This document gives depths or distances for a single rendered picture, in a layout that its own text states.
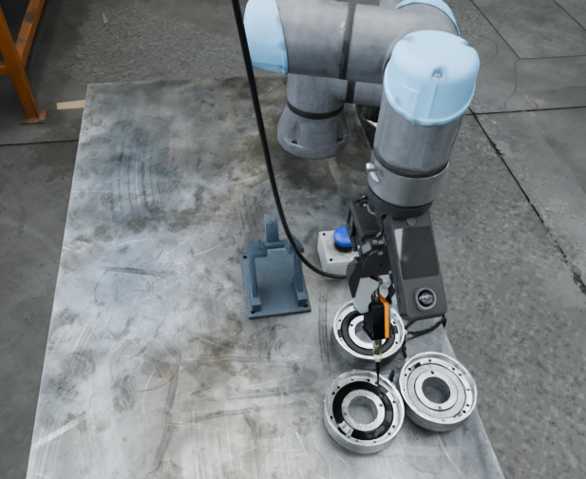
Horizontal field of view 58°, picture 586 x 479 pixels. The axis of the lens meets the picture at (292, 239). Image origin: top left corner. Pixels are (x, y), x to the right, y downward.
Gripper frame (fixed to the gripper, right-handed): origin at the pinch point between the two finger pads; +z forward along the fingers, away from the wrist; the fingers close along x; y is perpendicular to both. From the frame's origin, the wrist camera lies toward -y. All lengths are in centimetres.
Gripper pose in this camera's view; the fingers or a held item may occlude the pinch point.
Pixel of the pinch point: (376, 309)
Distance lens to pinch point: 70.8
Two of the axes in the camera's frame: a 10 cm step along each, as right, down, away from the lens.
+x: -9.8, 1.0, -1.4
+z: -0.4, 6.6, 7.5
